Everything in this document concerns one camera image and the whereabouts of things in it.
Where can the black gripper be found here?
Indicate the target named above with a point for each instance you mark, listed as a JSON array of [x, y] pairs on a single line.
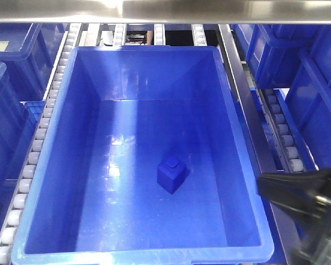
[[304, 195]]

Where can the blue block part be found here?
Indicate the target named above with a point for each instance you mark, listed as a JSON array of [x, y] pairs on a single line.
[[171, 174]]

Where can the steel upper shelf beam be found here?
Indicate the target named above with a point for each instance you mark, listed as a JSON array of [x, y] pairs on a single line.
[[167, 12]]

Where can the white roller track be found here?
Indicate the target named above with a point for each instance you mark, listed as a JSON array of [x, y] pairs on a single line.
[[284, 141], [13, 216]]

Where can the large blue plastic bin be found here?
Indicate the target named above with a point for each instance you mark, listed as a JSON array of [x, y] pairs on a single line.
[[119, 113]]

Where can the steel divider rail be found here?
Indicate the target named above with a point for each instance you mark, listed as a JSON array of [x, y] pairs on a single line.
[[257, 125]]

